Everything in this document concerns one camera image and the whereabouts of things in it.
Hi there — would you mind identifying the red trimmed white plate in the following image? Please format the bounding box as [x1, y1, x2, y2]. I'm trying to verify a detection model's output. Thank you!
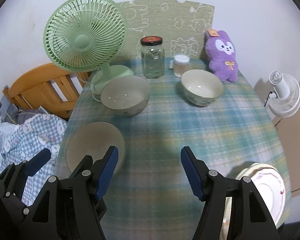
[227, 162, 287, 228]

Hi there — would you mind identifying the medium blue floral bowl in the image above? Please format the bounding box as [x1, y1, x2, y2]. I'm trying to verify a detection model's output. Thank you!
[180, 69, 224, 107]

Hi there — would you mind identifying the large green rimmed bowl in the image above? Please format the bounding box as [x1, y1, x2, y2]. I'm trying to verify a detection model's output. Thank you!
[100, 76, 150, 117]

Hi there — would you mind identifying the round glass coaster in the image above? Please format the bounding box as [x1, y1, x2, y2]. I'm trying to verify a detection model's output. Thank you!
[66, 121, 126, 174]

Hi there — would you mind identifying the blue checkered bear blanket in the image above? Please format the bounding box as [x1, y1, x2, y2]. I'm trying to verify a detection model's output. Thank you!
[0, 113, 68, 206]

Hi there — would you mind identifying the plaid blue green tablecloth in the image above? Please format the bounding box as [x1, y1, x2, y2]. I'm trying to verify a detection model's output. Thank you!
[56, 70, 292, 239]

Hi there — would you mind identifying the orange wooden chair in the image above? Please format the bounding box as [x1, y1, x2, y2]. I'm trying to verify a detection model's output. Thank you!
[2, 63, 79, 119]

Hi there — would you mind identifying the white standing fan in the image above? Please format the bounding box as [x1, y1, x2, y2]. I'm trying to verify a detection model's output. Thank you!
[265, 71, 300, 118]

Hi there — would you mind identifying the cotton swab container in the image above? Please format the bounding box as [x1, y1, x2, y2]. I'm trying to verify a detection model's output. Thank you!
[173, 55, 190, 77]

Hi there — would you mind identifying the purple plush rabbit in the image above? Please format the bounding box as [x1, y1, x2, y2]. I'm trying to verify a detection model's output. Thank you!
[205, 29, 238, 83]

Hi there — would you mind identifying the glass jar black lid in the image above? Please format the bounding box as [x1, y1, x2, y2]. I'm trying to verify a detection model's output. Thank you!
[140, 36, 165, 79]

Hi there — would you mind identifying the green desk fan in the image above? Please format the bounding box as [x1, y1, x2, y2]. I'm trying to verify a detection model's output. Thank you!
[43, 0, 134, 101]

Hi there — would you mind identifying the green cartoon wall mat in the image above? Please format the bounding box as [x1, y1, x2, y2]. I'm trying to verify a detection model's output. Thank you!
[114, 0, 215, 62]

